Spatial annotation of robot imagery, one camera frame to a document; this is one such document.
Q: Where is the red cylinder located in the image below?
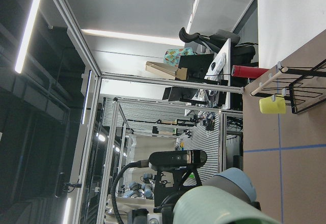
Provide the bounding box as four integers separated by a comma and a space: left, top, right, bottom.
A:
231, 65, 269, 79

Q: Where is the black wire cup rack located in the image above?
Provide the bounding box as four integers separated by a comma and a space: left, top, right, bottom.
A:
254, 60, 325, 114

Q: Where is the yellow cup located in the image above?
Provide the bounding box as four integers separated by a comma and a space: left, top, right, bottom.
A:
259, 95, 286, 114

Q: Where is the black camera cable left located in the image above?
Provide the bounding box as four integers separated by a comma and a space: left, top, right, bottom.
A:
111, 159, 151, 224

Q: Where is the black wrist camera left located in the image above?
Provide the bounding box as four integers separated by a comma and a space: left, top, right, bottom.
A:
148, 150, 207, 171

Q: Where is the light green cup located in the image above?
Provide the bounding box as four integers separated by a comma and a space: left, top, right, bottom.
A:
173, 186, 278, 224

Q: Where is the wooden rack handle rod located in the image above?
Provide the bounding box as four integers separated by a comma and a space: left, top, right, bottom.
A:
250, 67, 289, 96

